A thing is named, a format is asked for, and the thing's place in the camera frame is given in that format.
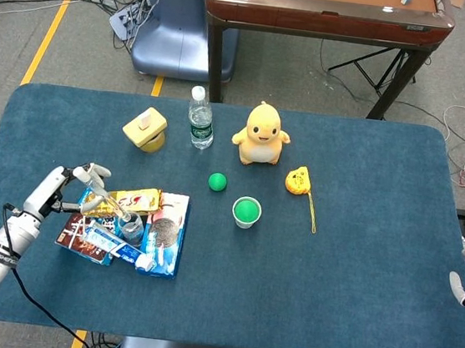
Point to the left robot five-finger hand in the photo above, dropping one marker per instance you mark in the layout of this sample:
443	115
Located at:
43	194

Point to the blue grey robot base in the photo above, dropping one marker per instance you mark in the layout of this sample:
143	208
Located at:
176	37

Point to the white blue toothpaste tube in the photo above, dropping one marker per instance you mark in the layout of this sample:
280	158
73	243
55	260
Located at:
102	243

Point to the clear water bottle green label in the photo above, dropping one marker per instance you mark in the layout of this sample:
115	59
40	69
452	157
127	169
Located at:
199	130

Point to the brown and blue Oreo box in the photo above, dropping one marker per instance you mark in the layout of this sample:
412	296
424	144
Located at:
77	242

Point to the clear plastic jar blue label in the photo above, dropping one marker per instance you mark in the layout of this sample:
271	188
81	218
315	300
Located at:
133	232

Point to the golden snack packet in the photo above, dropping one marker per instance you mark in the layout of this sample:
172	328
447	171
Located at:
141	201

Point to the blue Oreo cookie box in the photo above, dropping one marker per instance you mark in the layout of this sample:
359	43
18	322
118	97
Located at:
169	234

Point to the teal blue table mat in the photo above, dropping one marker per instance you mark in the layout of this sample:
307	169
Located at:
329	286

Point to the green foam ball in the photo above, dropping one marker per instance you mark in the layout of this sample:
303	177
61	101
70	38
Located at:
217	182
247	210

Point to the grey power strip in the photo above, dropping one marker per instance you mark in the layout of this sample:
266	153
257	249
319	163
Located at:
121	23

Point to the white paper cup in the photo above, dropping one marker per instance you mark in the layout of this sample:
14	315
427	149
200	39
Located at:
244	225

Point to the yellow plush dinosaur toy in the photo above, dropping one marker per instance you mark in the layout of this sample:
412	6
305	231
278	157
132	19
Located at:
261	141

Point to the black tripod stand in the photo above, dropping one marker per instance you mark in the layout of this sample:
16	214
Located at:
374	68

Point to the brown mahjong table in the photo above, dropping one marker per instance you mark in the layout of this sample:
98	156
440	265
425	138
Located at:
329	21

